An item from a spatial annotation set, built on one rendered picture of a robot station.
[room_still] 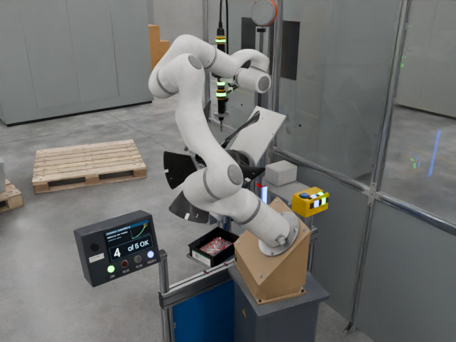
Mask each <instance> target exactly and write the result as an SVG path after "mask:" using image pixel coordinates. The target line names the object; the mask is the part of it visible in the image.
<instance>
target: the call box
mask: <svg viewBox="0 0 456 342"><path fill-rule="evenodd" d="M322 191H323V190H321V189H319V188H317V187H312V188H310V189H306V190H304V191H301V192H298V193H296V194H293V195H292V210H293V211H295V212H296V213H298V214H300V215H301V216H303V217H305V218H306V217H309V216H311V215H313V214H316V213H318V212H321V211H323V210H326V209H328V202H327V203H325V204H322V205H320V206H317V207H314V206H315V202H316V201H318V200H321V199H323V198H325V197H329V193H327V192H326V193H325V194H322V195H319V196H316V197H312V195H315V194H317V193H319V192H322ZM301 193H308V194H309V197H312V199H307V198H306V197H301ZM310 203H314V205H313V208H312V209H309V208H310Z"/></svg>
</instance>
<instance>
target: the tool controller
mask: <svg viewBox="0 0 456 342"><path fill-rule="evenodd" d="M73 233H74V236H75V241H76V244H77V249H78V253H79V258H80V261H81V266H82V270H83V275H84V278H85V279H86V280H87V281H88V283H89V284H90V285H91V286H92V287H96V286H99V285H101V284H104V283H107V282H110V281H112V280H115V279H117V278H120V277H122V276H125V275H128V274H130V273H133V272H135V271H138V270H140V269H144V268H145V267H148V266H151V265H154V264H156V263H159V262H161V259H160V255H159V248H158V245H157V238H156V234H155V228H154V224H153V217H152V214H149V213H148V212H145V211H143V210H137V211H135V212H131V213H128V214H124V215H121V216H117V217H115V218H110V219H108V220H105V221H101V222H98V223H94V224H92V225H88V226H85V227H81V228H78V229H75V230H74V231H73ZM120 244H123V251H124V254H125V257H124V258H121V259H118V260H116V261H112V262H111V257H110V253H109V248H112V247H114V246H117V245H120ZM150 250H151V251H153V252H154V255H153V257H152V258H149V257H148V256H147V253H148V251H150ZM137 255H139V256H141V261H140V262H139V263H136V262H135V261H134V257H135V256H137ZM123 260H127V262H128V266H127V267H122V266H121V262H122V261H123ZM109 265H113V266H114V267H115V270H114V272H112V273H109V272H108V271H107V267H108V266H109Z"/></svg>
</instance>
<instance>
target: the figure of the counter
mask: <svg viewBox="0 0 456 342"><path fill-rule="evenodd" d="M109 253H110V257H111V262H112V261H116V260H118V259H121V258H124V257H125V254H124V248H123V244H120V245H117V246H114V247H112V248H109Z"/></svg>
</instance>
